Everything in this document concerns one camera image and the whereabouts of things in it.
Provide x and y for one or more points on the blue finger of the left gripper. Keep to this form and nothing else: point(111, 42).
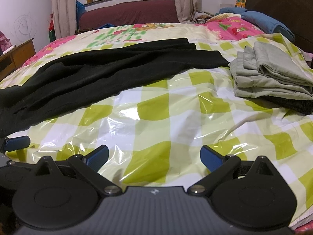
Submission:
point(16, 143)

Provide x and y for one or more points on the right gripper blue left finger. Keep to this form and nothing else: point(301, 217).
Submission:
point(97, 158)

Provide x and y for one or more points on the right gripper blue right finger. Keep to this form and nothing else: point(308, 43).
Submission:
point(210, 158)

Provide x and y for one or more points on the black pants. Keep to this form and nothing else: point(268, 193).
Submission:
point(79, 80)

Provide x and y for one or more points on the green checkered plastic sheet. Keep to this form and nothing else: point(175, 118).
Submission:
point(155, 133)

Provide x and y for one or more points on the wooden desk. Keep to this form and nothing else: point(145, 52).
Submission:
point(16, 57)

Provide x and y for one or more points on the folded grey pants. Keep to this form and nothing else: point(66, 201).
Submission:
point(266, 70)

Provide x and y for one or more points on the red green decoration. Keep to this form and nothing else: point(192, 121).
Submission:
point(52, 36)

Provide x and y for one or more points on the pink floral bed quilt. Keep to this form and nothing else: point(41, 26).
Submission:
point(227, 33)

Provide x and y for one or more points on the blue pillow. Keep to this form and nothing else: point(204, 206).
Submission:
point(268, 24)

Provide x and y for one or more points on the blue folded blanket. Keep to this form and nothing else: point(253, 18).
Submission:
point(234, 10)

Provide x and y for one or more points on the left beige curtain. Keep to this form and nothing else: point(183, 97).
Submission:
point(64, 17)

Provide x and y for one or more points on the maroon covered sofa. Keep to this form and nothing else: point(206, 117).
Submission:
point(138, 12)

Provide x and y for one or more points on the dark wooden headboard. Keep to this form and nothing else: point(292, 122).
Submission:
point(295, 14)

